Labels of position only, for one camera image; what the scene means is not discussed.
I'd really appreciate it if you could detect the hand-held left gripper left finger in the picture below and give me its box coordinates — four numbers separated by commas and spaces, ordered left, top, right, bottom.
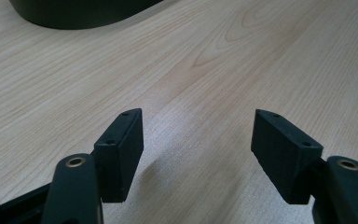
92, 107, 145, 203

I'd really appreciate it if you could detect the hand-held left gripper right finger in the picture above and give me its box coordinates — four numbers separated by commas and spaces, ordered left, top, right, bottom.
250, 108, 324, 205

